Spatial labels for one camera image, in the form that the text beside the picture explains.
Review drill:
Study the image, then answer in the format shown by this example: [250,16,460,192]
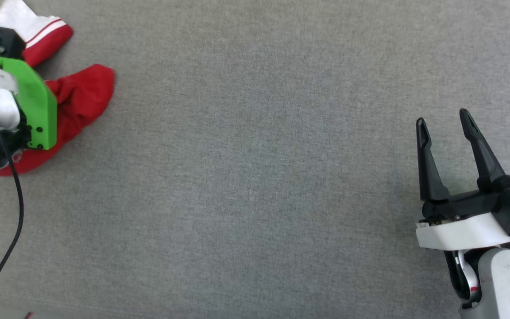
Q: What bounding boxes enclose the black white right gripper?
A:
[415,108,510,252]

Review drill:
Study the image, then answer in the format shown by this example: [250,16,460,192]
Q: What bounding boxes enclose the red and white basketball jersey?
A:
[0,0,116,177]

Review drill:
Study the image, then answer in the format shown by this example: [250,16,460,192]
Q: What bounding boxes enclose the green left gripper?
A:
[0,52,58,151]

